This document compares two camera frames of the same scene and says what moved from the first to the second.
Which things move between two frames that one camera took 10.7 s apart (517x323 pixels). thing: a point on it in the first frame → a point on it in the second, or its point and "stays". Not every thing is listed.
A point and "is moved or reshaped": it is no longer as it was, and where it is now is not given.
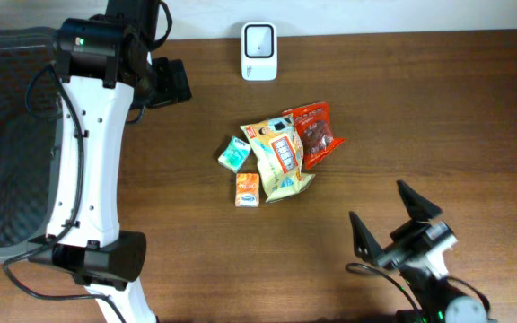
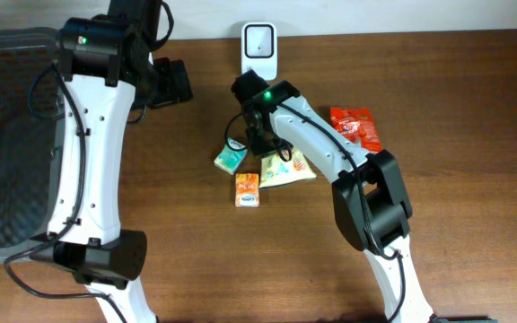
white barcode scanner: (259, 51) stays
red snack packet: (316, 133) is moved or reshaped
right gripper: (398, 247) → (263, 146)
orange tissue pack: (247, 190) stays
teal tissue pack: (235, 154) stays
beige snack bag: (278, 156) is moved or reshaped
